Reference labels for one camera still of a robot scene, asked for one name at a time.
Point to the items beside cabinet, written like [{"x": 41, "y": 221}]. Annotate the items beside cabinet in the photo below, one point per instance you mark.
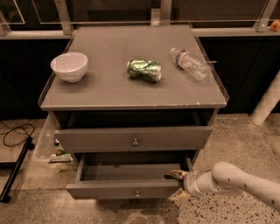
[{"x": 60, "y": 156}]

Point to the white ceramic bowl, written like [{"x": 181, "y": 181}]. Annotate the white ceramic bowl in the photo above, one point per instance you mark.
[{"x": 70, "y": 66}]

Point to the small orange fruit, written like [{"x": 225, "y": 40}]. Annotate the small orange fruit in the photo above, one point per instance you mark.
[{"x": 275, "y": 26}]

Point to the grey drawer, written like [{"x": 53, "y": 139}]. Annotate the grey drawer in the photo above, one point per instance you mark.
[
  {"x": 133, "y": 139},
  {"x": 128, "y": 175}
]

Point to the black metal floor bar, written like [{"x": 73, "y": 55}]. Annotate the black metal floor bar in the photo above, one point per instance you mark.
[{"x": 14, "y": 166}]

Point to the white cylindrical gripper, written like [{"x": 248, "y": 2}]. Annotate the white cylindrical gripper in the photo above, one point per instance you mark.
[{"x": 190, "y": 184}]

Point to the metal railing frame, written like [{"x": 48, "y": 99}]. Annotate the metal railing frame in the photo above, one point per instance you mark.
[{"x": 61, "y": 19}]

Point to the grey top drawer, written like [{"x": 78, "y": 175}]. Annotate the grey top drawer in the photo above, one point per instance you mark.
[{"x": 133, "y": 139}]

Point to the grey drawer cabinet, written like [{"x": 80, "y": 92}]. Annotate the grey drawer cabinet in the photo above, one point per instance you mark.
[{"x": 108, "y": 98}]

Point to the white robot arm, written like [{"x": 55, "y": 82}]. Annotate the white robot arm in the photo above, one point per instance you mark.
[{"x": 243, "y": 156}]

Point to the crushed green soda can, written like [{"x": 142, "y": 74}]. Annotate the crushed green soda can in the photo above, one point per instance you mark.
[{"x": 143, "y": 69}]

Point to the clear plastic water bottle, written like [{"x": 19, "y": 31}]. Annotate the clear plastic water bottle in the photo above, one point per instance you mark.
[{"x": 190, "y": 63}]

